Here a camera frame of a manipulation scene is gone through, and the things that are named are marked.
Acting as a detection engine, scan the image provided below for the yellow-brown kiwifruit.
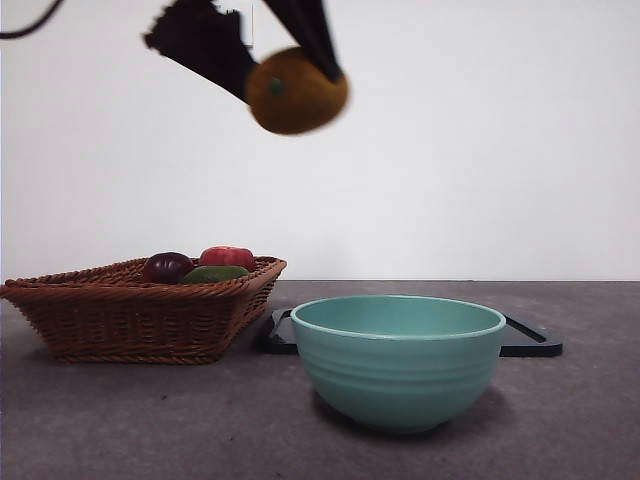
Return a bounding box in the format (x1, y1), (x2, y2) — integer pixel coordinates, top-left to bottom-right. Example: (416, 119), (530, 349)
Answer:
(244, 45), (351, 136)

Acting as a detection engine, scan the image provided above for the teal ribbed bowl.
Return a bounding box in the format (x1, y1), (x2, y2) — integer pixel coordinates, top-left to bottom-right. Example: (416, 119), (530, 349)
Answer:
(289, 294), (506, 434)

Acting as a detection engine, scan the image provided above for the red round fruit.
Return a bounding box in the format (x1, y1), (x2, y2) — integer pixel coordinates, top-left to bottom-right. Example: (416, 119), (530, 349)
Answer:
(198, 245), (256, 274)

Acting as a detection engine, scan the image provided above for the dark purple round fruit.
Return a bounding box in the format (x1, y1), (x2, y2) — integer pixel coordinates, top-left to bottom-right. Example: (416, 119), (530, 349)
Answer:
(142, 251), (195, 285)

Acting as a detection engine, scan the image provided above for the green fruit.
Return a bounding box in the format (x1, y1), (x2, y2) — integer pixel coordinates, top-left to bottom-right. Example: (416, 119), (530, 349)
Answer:
(179, 264), (250, 285)

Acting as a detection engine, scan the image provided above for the brown wicker basket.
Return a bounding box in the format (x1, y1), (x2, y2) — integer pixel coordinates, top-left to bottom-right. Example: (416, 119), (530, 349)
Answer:
(0, 255), (289, 365)

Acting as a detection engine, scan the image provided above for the dark rectangular tray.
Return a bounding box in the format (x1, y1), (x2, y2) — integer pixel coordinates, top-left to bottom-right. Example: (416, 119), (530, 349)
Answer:
(254, 307), (564, 359)

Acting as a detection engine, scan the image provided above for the long black arm cable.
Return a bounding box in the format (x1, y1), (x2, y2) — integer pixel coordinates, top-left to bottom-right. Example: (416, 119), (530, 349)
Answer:
(0, 0), (64, 40)

